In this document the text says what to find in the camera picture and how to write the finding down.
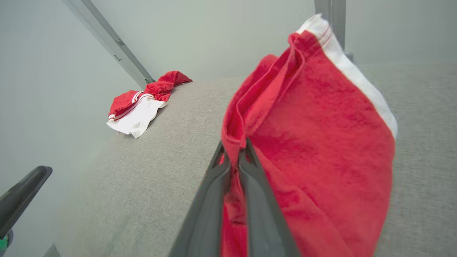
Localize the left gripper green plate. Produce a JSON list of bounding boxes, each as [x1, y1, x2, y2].
[[0, 166, 53, 252]]

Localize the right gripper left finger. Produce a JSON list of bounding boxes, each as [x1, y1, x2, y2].
[[168, 141, 232, 257]]

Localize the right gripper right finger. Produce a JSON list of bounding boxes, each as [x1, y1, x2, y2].
[[237, 137, 300, 257]]

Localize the red shorts with white trim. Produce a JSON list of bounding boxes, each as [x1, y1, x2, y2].
[[220, 14, 398, 257]]

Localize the red shirt with white sleeves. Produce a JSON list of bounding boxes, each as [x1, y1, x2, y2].
[[106, 70, 193, 139]]

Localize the grey slotted partition post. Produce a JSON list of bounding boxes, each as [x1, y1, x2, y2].
[[61, 0, 156, 89]]

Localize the grey double partition post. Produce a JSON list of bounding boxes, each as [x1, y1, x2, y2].
[[314, 0, 355, 64]]

